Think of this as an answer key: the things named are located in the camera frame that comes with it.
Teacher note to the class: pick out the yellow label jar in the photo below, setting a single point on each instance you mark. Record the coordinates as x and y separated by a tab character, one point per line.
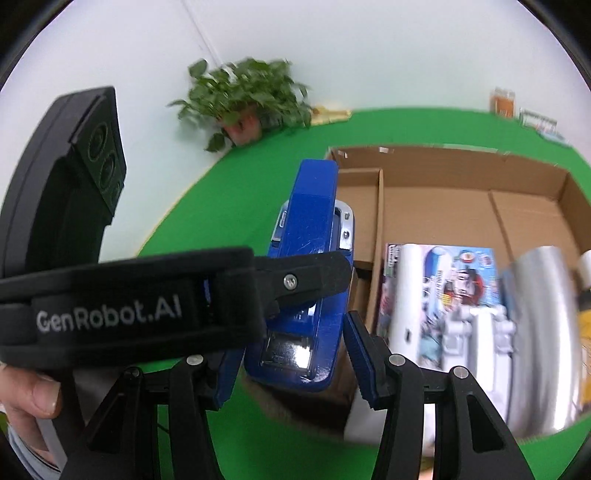
585	332

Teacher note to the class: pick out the white plastic stand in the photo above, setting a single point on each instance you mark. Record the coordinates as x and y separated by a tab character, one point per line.
411	300

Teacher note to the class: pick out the colourful printed toy box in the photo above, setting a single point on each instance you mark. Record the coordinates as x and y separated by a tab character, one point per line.
461	272

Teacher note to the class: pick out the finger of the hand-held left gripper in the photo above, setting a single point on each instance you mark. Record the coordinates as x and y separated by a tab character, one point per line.
314	274

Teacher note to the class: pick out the silver metal can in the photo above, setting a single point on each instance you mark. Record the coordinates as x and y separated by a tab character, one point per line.
540	346

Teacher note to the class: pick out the small cardboard box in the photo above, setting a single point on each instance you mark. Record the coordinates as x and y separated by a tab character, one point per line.
364	217

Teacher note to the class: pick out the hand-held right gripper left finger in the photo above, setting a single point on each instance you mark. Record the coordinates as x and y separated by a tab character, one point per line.
228	374

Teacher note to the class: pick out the person's left hand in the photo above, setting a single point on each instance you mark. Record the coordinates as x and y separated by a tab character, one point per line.
27	392

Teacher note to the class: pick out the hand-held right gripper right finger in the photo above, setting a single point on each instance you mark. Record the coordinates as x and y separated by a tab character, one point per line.
358	350

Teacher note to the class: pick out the small orange box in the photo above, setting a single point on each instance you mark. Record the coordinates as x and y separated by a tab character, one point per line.
502	101

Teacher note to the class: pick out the flat light blue box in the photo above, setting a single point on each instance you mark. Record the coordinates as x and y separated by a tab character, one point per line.
553	135

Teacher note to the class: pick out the green tablecloth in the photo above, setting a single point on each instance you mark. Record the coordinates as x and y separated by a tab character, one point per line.
194	207

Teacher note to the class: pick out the potted green plant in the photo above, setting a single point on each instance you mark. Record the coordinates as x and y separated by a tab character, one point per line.
240	97

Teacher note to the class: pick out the blue stapler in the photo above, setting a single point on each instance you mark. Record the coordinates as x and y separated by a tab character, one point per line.
309	221

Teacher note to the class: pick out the large cardboard box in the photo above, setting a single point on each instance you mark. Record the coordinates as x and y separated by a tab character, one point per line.
438	207

